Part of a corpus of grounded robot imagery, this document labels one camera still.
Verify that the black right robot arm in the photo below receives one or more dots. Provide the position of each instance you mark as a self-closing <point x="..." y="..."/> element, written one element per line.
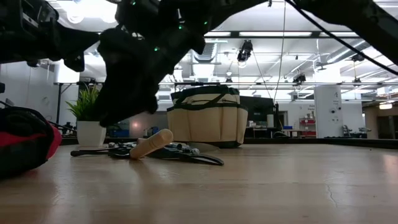
<point x="357" y="15"/>

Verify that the silver ceiling air duct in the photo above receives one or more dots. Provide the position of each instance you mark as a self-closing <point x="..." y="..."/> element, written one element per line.
<point x="206" y="51"/>

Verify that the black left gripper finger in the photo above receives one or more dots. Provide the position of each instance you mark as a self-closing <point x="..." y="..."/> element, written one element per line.
<point x="87" y="39"/>
<point x="76" y="62"/>

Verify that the black ceiling spotlight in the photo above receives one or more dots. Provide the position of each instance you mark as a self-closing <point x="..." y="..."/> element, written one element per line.
<point x="358" y="57"/>
<point x="245" y="49"/>

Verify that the red and black fabric bundle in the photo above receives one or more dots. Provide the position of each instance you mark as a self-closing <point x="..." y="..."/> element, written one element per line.
<point x="21" y="140"/>

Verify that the black aluminium table frame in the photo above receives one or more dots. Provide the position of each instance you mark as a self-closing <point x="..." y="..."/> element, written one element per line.
<point x="311" y="141"/>

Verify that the black monitor screen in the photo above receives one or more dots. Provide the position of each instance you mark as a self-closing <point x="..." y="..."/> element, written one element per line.
<point x="256" y="109"/>

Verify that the white round column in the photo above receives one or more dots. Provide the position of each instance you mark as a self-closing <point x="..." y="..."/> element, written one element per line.
<point x="328" y="112"/>

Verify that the beige green gardening tool bag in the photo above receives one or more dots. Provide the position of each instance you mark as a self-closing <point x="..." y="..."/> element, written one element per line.
<point x="206" y="124"/>

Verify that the green plant in white pot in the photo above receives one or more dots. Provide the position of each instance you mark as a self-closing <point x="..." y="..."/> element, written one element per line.
<point x="90" y="132"/>

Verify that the red storage shelf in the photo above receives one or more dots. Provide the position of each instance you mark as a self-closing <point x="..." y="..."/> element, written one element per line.
<point x="308" y="127"/>

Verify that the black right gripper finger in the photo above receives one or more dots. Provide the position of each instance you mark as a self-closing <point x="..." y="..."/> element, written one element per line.
<point x="115" y="77"/>
<point x="141" y="93"/>

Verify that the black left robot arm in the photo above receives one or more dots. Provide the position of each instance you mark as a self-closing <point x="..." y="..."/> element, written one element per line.
<point x="15" y="37"/>

